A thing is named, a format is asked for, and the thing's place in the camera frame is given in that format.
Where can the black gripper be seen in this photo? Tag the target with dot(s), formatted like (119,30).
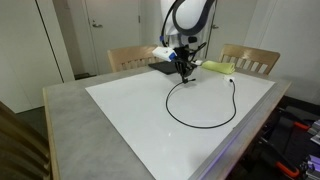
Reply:
(183,55)

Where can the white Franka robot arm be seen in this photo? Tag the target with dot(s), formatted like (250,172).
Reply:
(186,13)

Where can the flat black pad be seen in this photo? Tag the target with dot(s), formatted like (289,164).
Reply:
(163,67)

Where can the yellow-green folded cloth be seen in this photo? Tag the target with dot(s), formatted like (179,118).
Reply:
(218,66)

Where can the light wooden slat-back chair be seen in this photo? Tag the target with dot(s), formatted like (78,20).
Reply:
(130,56)
(250,53)
(20,146)

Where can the large white board sheet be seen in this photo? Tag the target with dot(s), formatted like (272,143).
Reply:
(150,126)

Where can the white door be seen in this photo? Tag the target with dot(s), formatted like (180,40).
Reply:
(236,30)
(113,36)

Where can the aluminium extrusion bar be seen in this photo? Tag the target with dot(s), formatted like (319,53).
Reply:
(311,166)
(315,130)

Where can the white wrist mount box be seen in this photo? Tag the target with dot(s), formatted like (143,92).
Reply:
(163,52)

